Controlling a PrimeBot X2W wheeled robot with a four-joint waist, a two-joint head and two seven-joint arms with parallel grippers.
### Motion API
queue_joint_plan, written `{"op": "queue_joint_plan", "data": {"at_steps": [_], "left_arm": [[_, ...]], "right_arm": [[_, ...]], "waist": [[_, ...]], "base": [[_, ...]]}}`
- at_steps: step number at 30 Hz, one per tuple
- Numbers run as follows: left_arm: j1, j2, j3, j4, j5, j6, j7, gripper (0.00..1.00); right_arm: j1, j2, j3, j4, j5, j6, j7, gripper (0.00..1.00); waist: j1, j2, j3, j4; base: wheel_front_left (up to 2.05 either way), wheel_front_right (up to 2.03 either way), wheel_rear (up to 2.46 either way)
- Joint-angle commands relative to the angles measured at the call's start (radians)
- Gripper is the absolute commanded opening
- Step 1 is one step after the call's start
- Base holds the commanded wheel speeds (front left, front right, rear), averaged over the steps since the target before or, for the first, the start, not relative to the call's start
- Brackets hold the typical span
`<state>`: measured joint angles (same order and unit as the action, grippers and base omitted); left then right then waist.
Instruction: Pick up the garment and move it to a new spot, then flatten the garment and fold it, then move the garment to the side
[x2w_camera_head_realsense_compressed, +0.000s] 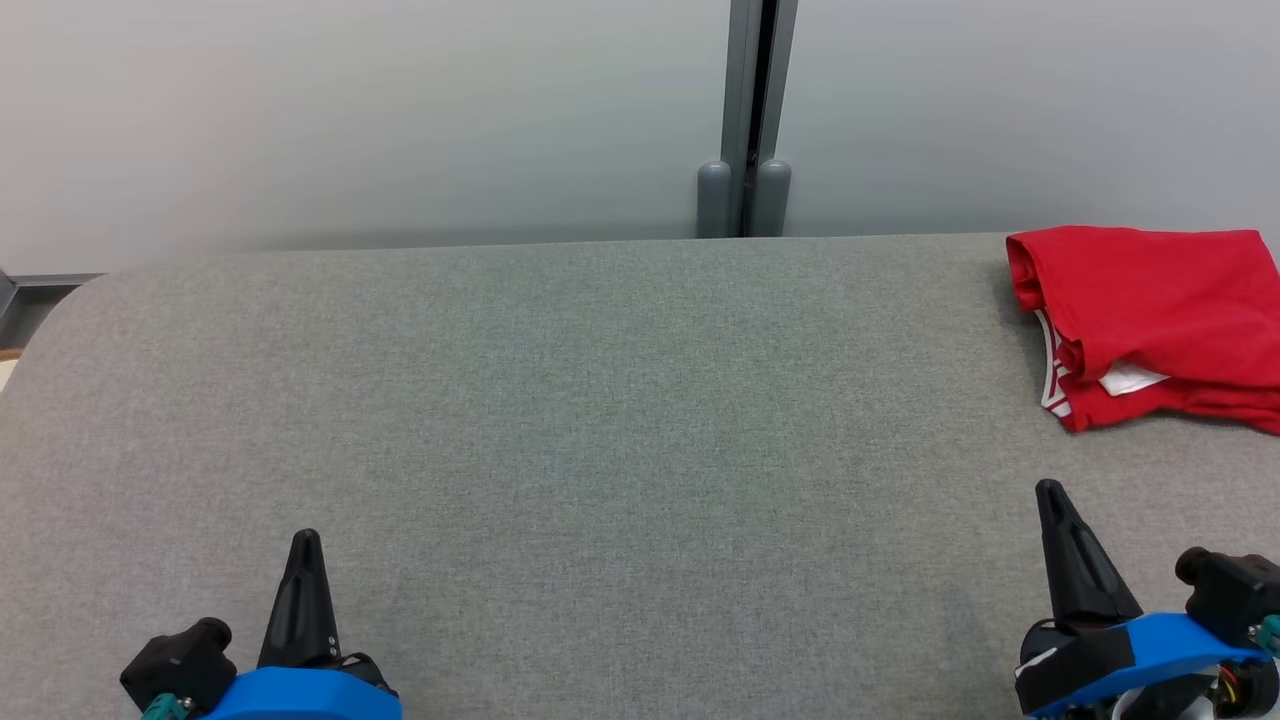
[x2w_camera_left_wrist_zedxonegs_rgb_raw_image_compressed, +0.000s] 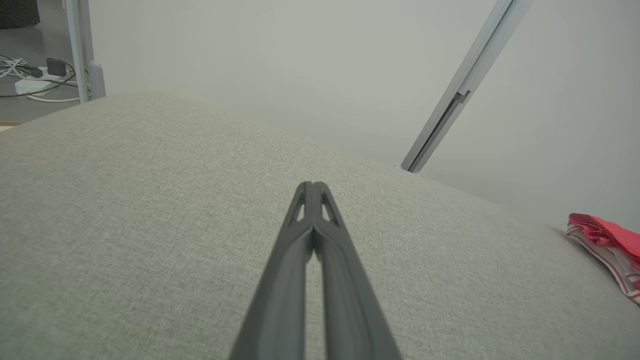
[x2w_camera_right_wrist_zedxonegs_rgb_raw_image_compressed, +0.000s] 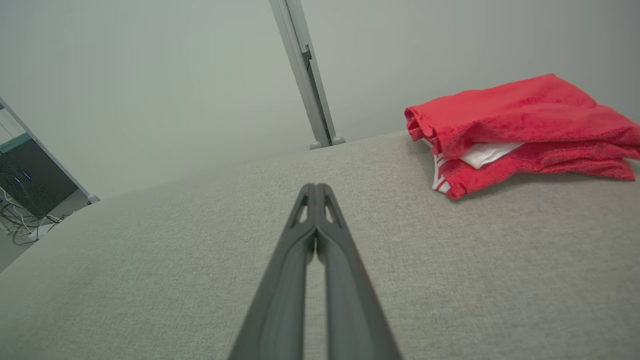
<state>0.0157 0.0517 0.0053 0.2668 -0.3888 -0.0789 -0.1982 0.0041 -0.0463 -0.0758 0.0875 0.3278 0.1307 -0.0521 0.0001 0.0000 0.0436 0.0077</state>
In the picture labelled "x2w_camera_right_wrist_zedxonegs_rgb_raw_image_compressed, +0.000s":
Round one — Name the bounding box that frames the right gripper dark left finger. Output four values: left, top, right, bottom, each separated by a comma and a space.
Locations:
227, 183, 318, 360

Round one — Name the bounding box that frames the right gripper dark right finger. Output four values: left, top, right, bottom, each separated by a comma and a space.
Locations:
316, 183, 403, 360

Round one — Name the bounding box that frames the red white basketball jersey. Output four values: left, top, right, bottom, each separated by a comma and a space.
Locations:
404, 73, 640, 201

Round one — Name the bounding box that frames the black computer box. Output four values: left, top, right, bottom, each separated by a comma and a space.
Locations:
0, 139, 78, 217

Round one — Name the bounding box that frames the teal shelf board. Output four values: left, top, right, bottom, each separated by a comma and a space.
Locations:
0, 132, 32, 155

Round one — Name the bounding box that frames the grey metal partition frame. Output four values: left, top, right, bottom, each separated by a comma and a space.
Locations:
0, 97, 101, 205

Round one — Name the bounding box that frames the grey partition post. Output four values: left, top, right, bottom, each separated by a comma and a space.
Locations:
268, 0, 337, 148

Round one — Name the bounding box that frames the black white cable tangle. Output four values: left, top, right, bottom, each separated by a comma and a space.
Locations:
0, 187, 76, 246

